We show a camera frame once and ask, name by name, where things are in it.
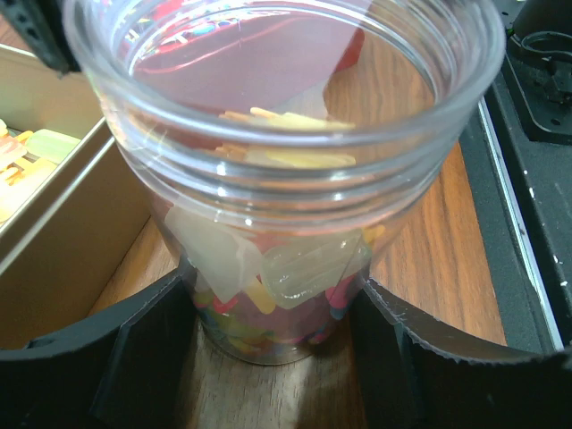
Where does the red tin of lollipops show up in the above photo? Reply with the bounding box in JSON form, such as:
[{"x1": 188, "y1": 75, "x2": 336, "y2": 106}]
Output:
[{"x1": 134, "y1": 9, "x2": 365, "y2": 114}]

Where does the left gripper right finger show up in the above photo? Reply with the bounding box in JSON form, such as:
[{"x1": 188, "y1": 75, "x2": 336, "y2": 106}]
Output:
[{"x1": 350, "y1": 276, "x2": 571, "y2": 428}]

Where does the glass goblet jar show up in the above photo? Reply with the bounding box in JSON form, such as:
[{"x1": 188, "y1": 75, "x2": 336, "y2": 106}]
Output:
[{"x1": 63, "y1": 1, "x2": 505, "y2": 365}]

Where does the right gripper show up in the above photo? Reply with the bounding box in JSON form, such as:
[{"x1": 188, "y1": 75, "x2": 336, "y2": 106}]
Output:
[{"x1": 0, "y1": 0, "x2": 81, "y2": 75}]

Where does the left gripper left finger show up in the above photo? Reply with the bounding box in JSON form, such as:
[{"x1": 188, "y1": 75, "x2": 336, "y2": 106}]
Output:
[{"x1": 1, "y1": 261, "x2": 197, "y2": 428}]

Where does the silver tin of gummies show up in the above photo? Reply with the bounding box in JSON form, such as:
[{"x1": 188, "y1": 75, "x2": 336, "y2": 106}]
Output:
[{"x1": 1, "y1": 46, "x2": 149, "y2": 349}]

